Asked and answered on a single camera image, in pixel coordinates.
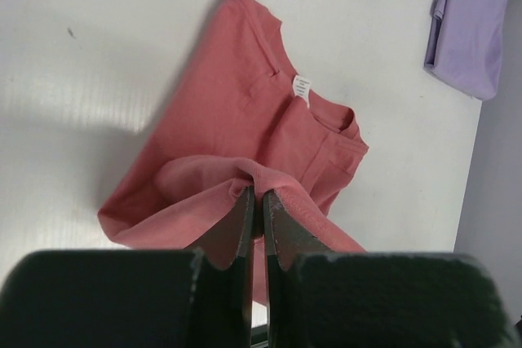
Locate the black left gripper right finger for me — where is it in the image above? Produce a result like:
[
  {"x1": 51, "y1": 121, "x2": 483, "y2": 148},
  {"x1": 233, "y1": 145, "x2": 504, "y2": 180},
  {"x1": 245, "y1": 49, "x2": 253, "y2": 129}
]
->
[{"x1": 263, "y1": 190, "x2": 336, "y2": 347}]

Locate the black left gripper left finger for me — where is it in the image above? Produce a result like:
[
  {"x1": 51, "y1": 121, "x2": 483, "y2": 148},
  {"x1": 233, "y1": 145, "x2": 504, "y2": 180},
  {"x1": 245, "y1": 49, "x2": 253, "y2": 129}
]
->
[{"x1": 191, "y1": 187, "x2": 255, "y2": 347}]

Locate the red polo shirt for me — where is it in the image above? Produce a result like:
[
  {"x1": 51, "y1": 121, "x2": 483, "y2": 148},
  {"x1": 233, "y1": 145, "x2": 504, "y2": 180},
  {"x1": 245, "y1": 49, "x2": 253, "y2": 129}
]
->
[{"x1": 97, "y1": 0, "x2": 370, "y2": 304}]

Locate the folded purple t shirt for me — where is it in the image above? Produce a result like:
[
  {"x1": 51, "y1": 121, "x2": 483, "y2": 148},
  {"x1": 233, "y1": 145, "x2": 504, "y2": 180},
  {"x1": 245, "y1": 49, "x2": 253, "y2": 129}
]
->
[{"x1": 424, "y1": 0, "x2": 507, "y2": 101}]

